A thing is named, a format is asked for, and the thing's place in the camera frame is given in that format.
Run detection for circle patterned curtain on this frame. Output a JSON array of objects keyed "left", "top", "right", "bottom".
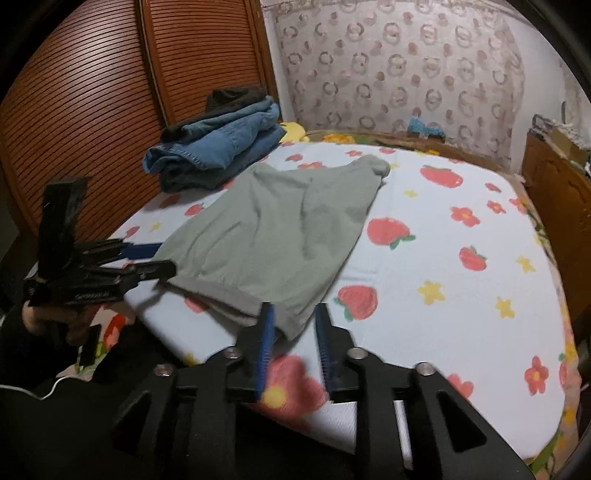
[{"left": 272, "top": 0, "right": 527, "bottom": 158}]

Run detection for cardboard box with small items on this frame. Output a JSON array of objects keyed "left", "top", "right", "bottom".
[{"left": 549, "top": 126, "right": 591, "bottom": 163}]

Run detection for wooden louvered wardrobe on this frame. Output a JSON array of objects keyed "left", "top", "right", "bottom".
[{"left": 0, "top": 0, "right": 278, "bottom": 241}]

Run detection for green shorts pants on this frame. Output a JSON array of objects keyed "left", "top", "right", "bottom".
[{"left": 154, "top": 154, "right": 392, "bottom": 342}]

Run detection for blue plastic packet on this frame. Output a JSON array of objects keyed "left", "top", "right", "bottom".
[{"left": 406, "top": 117, "right": 447, "bottom": 140}]

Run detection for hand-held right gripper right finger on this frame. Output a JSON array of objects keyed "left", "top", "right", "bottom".
[{"left": 314, "top": 304, "right": 536, "bottom": 480}]

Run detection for person's dark clothing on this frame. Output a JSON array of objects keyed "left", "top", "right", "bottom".
[{"left": 0, "top": 305, "right": 185, "bottom": 480}]

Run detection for person's left hand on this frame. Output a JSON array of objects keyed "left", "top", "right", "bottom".
[{"left": 22, "top": 304, "right": 100, "bottom": 346}]

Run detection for white cable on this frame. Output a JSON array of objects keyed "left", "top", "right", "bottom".
[{"left": 0, "top": 373, "right": 71, "bottom": 401}]

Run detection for strawberry print bed sheet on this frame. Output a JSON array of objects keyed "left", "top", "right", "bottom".
[{"left": 122, "top": 138, "right": 571, "bottom": 467}]

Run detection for wooden cabinet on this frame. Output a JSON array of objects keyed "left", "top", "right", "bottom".
[{"left": 522, "top": 129, "right": 591, "bottom": 324}]

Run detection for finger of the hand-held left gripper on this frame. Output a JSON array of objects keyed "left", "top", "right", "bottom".
[
  {"left": 122, "top": 259, "right": 177, "bottom": 295},
  {"left": 108, "top": 240, "right": 164, "bottom": 263}
]

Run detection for folded blue jeans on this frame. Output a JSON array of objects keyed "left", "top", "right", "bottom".
[{"left": 143, "top": 95, "right": 287, "bottom": 192}]

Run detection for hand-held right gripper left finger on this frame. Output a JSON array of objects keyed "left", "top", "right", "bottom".
[{"left": 113, "top": 302, "right": 278, "bottom": 480}]

